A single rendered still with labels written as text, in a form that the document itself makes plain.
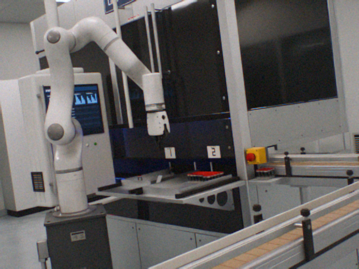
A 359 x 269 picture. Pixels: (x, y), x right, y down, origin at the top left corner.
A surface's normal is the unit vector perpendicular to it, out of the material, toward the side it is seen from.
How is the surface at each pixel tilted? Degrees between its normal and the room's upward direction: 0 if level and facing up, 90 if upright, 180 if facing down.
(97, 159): 90
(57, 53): 130
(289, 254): 90
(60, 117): 63
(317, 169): 90
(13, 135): 90
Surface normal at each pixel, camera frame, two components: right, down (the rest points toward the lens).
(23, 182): 0.66, -0.04
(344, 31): -0.74, 0.13
